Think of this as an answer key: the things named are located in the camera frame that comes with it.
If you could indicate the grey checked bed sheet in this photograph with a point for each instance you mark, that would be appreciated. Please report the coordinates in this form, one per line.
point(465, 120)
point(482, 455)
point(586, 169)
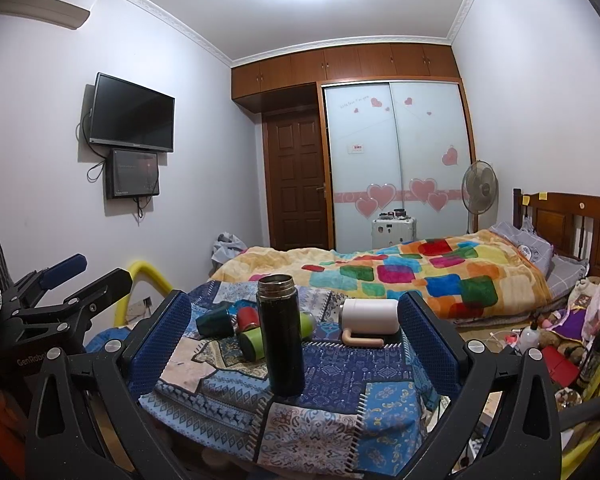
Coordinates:
point(565, 275)

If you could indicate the yellow plastic piece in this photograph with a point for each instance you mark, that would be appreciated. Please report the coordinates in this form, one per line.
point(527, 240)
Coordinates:
point(582, 457)

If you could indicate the grey cloth heap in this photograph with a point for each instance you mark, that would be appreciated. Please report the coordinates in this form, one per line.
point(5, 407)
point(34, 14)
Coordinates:
point(227, 250)

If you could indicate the cluster of small jars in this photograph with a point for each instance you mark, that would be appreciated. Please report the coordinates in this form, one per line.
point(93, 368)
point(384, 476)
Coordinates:
point(392, 215)

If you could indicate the black thermos bottle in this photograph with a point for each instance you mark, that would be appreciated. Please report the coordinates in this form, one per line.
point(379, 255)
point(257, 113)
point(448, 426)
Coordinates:
point(281, 340)

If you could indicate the standing electric fan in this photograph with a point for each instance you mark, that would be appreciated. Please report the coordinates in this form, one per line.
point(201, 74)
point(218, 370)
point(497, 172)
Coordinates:
point(479, 185)

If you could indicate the orange cloth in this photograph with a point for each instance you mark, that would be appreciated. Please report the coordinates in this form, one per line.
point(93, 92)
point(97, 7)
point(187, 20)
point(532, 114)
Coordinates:
point(0, 430)

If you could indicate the dark wine bottle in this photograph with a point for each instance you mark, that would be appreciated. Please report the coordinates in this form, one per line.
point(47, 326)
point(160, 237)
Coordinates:
point(597, 360)

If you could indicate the red cup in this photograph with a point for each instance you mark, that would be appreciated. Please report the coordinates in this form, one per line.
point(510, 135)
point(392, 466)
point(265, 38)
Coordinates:
point(248, 317)

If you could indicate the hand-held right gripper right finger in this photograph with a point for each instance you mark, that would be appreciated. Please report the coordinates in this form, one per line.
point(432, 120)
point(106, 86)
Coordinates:
point(425, 345)

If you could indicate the wall-mounted black television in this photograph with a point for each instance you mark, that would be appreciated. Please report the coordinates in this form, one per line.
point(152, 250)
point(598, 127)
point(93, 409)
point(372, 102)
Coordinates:
point(130, 115)

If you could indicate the red box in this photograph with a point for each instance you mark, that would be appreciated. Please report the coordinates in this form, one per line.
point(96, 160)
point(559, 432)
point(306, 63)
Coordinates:
point(562, 369)

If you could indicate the white air conditioner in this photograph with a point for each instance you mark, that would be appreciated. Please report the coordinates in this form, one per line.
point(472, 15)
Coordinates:
point(40, 9)

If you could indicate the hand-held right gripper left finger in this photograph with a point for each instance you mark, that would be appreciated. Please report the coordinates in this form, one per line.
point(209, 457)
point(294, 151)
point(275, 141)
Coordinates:
point(161, 342)

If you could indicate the colourful patterned blanket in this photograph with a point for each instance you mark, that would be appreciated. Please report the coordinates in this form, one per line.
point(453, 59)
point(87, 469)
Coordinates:
point(430, 280)

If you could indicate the dark green cup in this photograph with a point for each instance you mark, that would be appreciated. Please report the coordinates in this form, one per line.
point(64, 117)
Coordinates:
point(215, 322)

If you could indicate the brown wooden door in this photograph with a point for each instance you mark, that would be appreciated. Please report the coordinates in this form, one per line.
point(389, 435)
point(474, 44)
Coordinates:
point(295, 180)

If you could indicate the wooden wardrobe with heart stickers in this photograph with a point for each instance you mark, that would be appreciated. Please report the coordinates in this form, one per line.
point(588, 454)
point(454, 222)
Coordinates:
point(405, 160)

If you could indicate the blue patchwork tablecloth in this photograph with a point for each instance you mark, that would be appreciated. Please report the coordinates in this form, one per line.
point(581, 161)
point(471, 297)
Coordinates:
point(330, 410)

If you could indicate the yellow foam tube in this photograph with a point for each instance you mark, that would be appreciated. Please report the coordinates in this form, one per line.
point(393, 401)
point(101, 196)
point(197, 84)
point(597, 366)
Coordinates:
point(152, 275)

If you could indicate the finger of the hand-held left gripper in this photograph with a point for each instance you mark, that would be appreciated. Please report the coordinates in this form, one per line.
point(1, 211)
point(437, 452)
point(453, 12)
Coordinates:
point(97, 292)
point(62, 267)

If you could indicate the wall socket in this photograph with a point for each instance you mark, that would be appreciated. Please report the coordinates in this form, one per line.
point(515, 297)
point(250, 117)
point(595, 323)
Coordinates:
point(140, 306)

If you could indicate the light green cup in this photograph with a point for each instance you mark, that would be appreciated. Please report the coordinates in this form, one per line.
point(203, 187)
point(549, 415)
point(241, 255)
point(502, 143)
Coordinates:
point(308, 325)
point(252, 344)

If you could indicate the white plastic bottle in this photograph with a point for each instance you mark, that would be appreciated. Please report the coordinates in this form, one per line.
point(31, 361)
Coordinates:
point(530, 337)

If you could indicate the grey pillow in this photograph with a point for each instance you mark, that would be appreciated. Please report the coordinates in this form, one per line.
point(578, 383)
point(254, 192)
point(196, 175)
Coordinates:
point(522, 245)

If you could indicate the wooden bed headboard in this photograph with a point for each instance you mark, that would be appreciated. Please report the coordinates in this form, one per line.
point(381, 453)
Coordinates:
point(575, 230)

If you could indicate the small black wall monitor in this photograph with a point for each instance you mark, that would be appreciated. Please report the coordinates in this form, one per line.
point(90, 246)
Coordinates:
point(132, 172)

